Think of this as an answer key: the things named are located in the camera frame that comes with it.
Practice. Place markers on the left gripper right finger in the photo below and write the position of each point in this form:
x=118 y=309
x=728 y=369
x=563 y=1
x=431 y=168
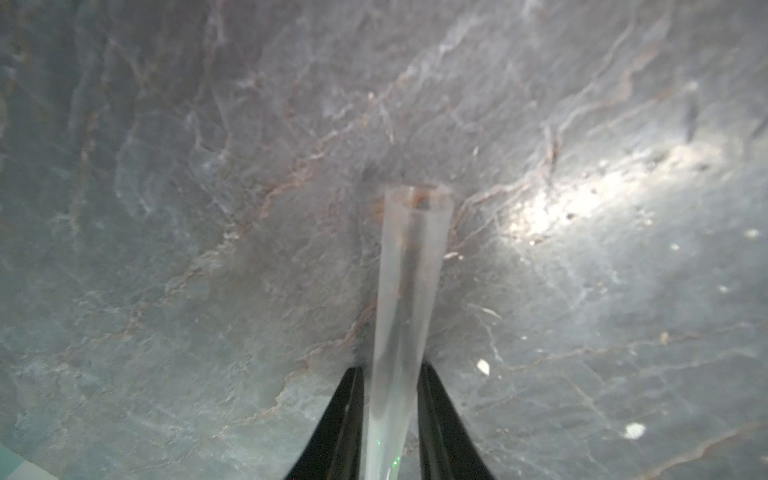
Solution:
x=445 y=448

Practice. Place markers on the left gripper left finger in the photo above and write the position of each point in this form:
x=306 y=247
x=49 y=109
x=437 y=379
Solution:
x=334 y=449

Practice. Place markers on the clear test tube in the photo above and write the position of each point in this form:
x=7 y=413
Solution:
x=416 y=221

